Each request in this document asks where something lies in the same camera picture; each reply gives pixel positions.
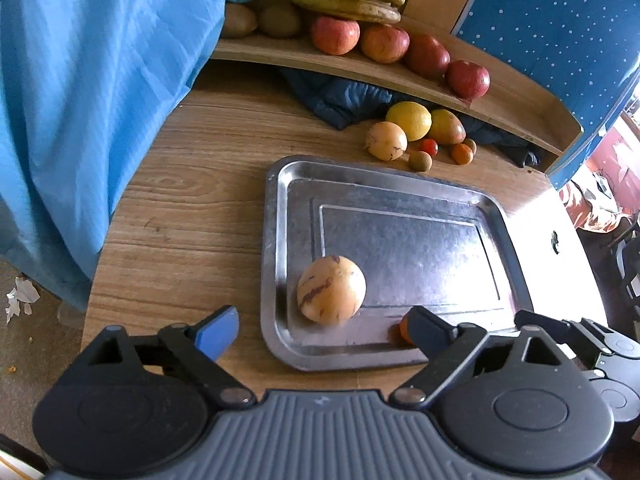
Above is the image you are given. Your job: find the pale speckled round fruit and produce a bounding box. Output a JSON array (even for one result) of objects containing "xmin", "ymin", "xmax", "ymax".
[{"xmin": 296, "ymin": 255, "xmax": 367, "ymax": 326}]

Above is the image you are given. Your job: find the small brown round fruit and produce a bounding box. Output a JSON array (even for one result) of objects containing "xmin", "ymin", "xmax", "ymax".
[{"xmin": 408, "ymin": 151, "xmax": 433, "ymax": 172}]

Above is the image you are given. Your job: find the small orange mandarin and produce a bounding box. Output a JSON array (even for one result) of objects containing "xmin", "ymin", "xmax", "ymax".
[{"xmin": 449, "ymin": 143, "xmax": 474, "ymax": 166}]

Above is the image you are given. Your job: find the red cherry tomato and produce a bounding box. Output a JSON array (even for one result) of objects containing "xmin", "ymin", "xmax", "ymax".
[{"xmin": 420, "ymin": 138, "xmax": 439, "ymax": 157}]

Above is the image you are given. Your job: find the pale orange round fruit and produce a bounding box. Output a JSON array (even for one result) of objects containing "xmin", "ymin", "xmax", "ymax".
[{"xmin": 366, "ymin": 122, "xmax": 408, "ymax": 162}]

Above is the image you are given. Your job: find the yellow green mango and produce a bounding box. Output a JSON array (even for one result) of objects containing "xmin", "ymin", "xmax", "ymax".
[{"xmin": 427, "ymin": 108, "xmax": 466, "ymax": 145}]

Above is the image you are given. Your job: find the yellow lemon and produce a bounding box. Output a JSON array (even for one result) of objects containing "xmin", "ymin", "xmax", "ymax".
[{"xmin": 385, "ymin": 101, "xmax": 432, "ymax": 142}]

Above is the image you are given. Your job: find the metal baking tray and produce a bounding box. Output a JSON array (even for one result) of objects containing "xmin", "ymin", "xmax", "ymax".
[{"xmin": 260, "ymin": 156, "xmax": 533, "ymax": 372}]

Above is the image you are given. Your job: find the crumpled white paper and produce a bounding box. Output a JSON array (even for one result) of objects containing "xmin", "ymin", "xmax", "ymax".
[{"xmin": 6, "ymin": 276, "xmax": 40, "ymax": 324}]

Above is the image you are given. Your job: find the small brown fruit back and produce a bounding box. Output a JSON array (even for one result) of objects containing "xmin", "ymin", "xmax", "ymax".
[{"xmin": 463, "ymin": 138, "xmax": 477, "ymax": 154}]

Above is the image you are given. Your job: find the wooden curved shelf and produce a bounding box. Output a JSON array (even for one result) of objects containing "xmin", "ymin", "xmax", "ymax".
[{"xmin": 212, "ymin": 16, "xmax": 584, "ymax": 170}]

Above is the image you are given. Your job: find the red apple rightmost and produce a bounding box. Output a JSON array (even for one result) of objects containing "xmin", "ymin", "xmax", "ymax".
[{"xmin": 445, "ymin": 60, "xmax": 490, "ymax": 101}]

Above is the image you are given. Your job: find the dark blue jacket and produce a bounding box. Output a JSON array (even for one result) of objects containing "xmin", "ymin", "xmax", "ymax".
[{"xmin": 280, "ymin": 68, "xmax": 544, "ymax": 169}]

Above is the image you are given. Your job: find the blue dotted fabric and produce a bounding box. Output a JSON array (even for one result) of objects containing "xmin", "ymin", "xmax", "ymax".
[{"xmin": 454, "ymin": 0, "xmax": 639, "ymax": 188}]

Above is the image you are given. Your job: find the pink apple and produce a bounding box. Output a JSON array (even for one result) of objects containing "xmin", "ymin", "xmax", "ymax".
[
  {"xmin": 360, "ymin": 24, "xmax": 410, "ymax": 64},
  {"xmin": 310, "ymin": 15, "xmax": 360, "ymax": 55}
]

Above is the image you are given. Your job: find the light blue garment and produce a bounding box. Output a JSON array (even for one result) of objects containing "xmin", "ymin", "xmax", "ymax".
[{"xmin": 1, "ymin": 0, "xmax": 224, "ymax": 311}]

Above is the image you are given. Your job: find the pink apple leftmost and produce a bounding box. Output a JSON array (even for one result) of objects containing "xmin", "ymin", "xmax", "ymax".
[{"xmin": 310, "ymin": 15, "xmax": 360, "ymax": 55}]

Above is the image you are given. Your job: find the brown kiwi left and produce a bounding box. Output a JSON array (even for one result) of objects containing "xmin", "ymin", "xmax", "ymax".
[{"xmin": 221, "ymin": 3, "xmax": 258, "ymax": 39}]

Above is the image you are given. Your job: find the brown kiwi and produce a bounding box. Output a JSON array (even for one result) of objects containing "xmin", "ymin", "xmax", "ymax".
[
  {"xmin": 221, "ymin": 3, "xmax": 258, "ymax": 39},
  {"xmin": 258, "ymin": 3, "xmax": 302, "ymax": 39}
]

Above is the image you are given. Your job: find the brown kiwi right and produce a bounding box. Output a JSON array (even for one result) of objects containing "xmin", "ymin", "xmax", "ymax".
[{"xmin": 258, "ymin": 3, "xmax": 302, "ymax": 39}]

